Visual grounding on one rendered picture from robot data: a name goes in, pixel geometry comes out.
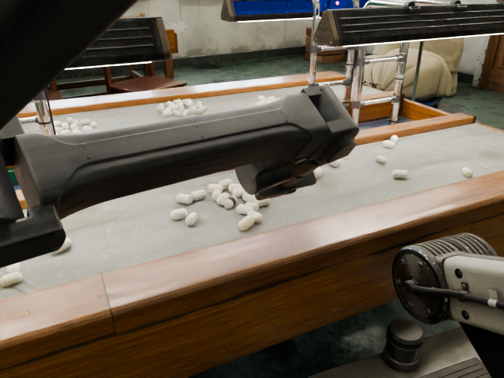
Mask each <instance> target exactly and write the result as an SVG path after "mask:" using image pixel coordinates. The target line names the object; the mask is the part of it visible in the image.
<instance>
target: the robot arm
mask: <svg viewBox="0 0 504 378"><path fill-rule="evenodd" d="M138 1H139V0H0V268H3V267H5V266H10V265H13V264H15V263H20V262H22V261H25V260H30V259H32V258H35V257H39V256H42V255H45V254H49V253H52V252H55V251H58V250H59V249H60V248H61V247H62V245H63V244H64V243H65V239H66V233H65V230H64V227H63V226H62V222H61V219H63V218H66V217H67V216H69V215H72V214H74V213H76V212H79V211H81V210H83V209H87V208H88V207H91V206H95V205H97V204H100V203H104V202H107V201H110V200H115V199H118V198H121V197H126V196H130V195H133V194H138V193H141V192H144V191H150V190H153V189H156V188H161V187H164V186H167V185H173V184H176V183H179V182H184V181H187V180H191V179H196V178H199V177H202V176H207V175H211V174H214V173H219V172H222V171H225V170H231V169H234V168H235V173H236V175H237V178H238V181H239V183H240V185H241V186H242V187H243V189H244V190H245V191H246V192H247V193H248V194H250V195H255V198H256V199H257V200H265V199H272V198H275V197H280V196H282V195H284V196H285V195H288V194H293V193H294V192H296V189H298V188H304V187H307V186H313V185H315V184H316V182H317V180H316V178H315V175H314V170H315V169H316V168H318V167H321V166H323V165H325V164H330V163H331V162H334V161H336V160H339V159H341V158H344V157H346V156H348V155H349V154H350V152H351V151H352V150H353V149H354V148H355V147H356V142H355V137H356V136H357V135H358V133H359V127H358V126H357V125H356V123H355V122H354V121H353V119H352V118H351V116H350V114H349V113H348V112H347V110H346V109H345V108H344V106H343V104H342V103H341V102H340V100H339V99H338V97H337V96H336V94H335V93H334V92H333V91H332V89H331V87H330V86H328V85H321V86H315V87H310V88H303V89H302V90H301V91H300V93H295V94H286V95H284V96H283V97H282V98H280V99H278V100H275V101H273V102H271V103H266V104H263V105H259V106H252V107H247V108H242V109H234V110H229V111H224V112H215V113H210V114H205V115H197V116H191V117H187V118H178V119H173V120H169V121H159V122H155V123H150V124H141V125H136V126H131V127H123V128H118V129H112V130H104V131H99V132H94V133H80V134H68V135H43V134H39V133H25V131H24V129H23V126H22V124H21V122H20V119H19V117H18V115H17V114H18V113H19V112H20V111H21V110H22V109H23V108H25V107H26V106H27V105H28V104H29V103H30V102H31V101H32V100H33V99H34V98H35V97H36V96H38V95H39V94H40V93H41V92H42V91H43V90H44V89H45V88H46V87H47V86H48V85H49V84H50V83H51V82H52V81H53V80H54V79H55V78H56V77H57V76H58V75H59V74H60V73H62V72H63V71H64V70H65V69H66V68H67V67H68V66H69V65H70V64H71V63H72V62H73V61H75V60H76V59H77V58H78V57H79V56H80V55H81V54H82V53H83V52H84V51H85V50H86V49H88V48H89V47H90V46H91V45H92V44H93V43H94V42H95V41H96V40H97V39H98V38H99V37H100V36H101V35H102V34H103V33H104V32H105V31H106V30H107V29H108V28H109V27H110V26H112V25H113V24H114V23H115V22H116V21H117V20H118V19H119V18H120V17H121V16H122V15H123V14H125V13H126V12H127V11H128V10H129V9H130V8H131V7H132V6H133V5H134V4H135V3H136V2H138ZM9 166H13V168H14V172H15V174H16V178H17V181H18V182H19V186H20V188H21V191H22V194H23V196H24V198H25V201H26V204H27V206H28V208H27V217H25V215H24V214H23V210H22V208H21V205H20V202H19V200H18V197H17V194H16V191H15V190H14V186H13V184H12V181H11V178H10V176H9V174H8V170H7V168H6V167H9Z"/></svg>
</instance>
